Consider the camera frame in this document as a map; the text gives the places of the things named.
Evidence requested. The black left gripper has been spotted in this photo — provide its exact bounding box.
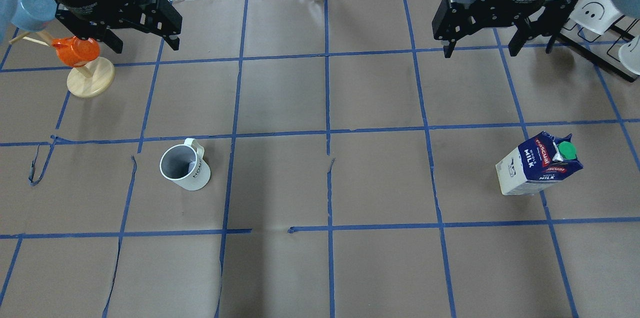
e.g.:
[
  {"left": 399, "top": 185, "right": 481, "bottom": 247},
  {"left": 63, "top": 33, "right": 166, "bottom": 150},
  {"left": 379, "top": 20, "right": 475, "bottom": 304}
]
[{"left": 55, "top": 0, "right": 183, "bottom": 54}]

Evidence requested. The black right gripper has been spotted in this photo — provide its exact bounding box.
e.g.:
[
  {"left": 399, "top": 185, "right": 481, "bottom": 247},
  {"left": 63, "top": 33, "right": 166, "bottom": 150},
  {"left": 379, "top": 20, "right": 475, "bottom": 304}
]
[{"left": 432, "top": 0, "right": 569, "bottom": 59}]

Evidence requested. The blue white milk carton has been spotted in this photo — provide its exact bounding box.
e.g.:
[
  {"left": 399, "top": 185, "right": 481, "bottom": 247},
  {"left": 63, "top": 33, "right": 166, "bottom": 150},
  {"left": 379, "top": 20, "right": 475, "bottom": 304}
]
[{"left": 495, "top": 131, "right": 584, "bottom": 196}]

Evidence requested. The white HOME mug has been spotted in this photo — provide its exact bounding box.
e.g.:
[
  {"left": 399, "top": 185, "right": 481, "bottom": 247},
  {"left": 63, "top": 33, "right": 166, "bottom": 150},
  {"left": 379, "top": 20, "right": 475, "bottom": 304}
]
[{"left": 158, "top": 138, "right": 211, "bottom": 192}]

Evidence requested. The orange plastic cup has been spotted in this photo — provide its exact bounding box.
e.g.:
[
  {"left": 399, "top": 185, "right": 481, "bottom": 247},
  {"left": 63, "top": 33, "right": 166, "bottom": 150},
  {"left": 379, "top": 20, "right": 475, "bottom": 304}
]
[{"left": 51, "top": 37, "right": 101, "bottom": 68}]

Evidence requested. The light blue cup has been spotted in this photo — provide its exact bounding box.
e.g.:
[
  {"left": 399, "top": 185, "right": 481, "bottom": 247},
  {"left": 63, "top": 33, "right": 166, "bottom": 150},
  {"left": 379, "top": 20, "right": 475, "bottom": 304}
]
[{"left": 10, "top": 0, "right": 58, "bottom": 32}]

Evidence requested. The wooden mug tree stand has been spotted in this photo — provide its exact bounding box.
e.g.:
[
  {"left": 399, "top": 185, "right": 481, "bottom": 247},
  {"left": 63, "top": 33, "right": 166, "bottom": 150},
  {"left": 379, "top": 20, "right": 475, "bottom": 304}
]
[{"left": 8, "top": 30, "right": 115, "bottom": 98}]

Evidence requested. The black wire rack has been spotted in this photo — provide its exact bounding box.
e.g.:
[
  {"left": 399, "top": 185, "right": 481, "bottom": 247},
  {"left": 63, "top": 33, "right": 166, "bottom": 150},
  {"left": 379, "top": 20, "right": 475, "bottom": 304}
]
[{"left": 545, "top": 0, "right": 639, "bottom": 83}]

